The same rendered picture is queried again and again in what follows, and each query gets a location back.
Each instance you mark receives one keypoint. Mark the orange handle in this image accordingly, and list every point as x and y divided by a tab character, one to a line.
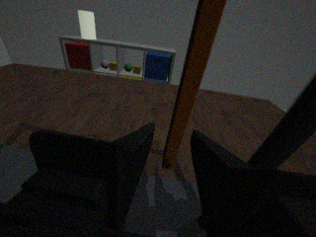
206	24

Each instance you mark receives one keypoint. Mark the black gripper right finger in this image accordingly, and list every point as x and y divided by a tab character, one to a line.
233	193

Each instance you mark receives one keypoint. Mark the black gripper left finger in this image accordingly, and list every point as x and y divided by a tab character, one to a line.
118	163

